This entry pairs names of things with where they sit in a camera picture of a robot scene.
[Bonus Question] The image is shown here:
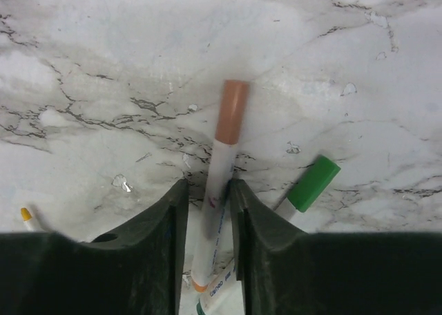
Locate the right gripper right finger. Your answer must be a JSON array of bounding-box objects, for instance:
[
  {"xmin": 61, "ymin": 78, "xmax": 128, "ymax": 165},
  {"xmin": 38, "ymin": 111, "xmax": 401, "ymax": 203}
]
[{"xmin": 229, "ymin": 180, "xmax": 441, "ymax": 314}]

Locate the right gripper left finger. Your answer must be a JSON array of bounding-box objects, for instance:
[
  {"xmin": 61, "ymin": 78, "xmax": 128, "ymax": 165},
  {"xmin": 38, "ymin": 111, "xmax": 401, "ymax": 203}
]
[{"xmin": 1, "ymin": 179, "xmax": 189, "ymax": 314}]

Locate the dark green marker pen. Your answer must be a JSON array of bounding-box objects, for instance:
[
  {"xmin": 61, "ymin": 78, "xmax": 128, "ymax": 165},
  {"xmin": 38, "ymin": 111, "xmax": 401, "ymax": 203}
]
[{"xmin": 195, "ymin": 155, "xmax": 342, "ymax": 315}]

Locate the yellow marker pen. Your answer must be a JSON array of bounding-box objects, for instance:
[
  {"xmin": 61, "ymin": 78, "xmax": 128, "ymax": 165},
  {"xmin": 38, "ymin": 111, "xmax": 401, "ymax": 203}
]
[{"xmin": 21, "ymin": 207, "xmax": 44, "ymax": 232}]

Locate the brown marker pen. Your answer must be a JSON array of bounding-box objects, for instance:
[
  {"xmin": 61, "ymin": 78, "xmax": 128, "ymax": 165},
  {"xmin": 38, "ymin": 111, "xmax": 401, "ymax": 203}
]
[{"xmin": 191, "ymin": 79, "xmax": 250, "ymax": 293}]

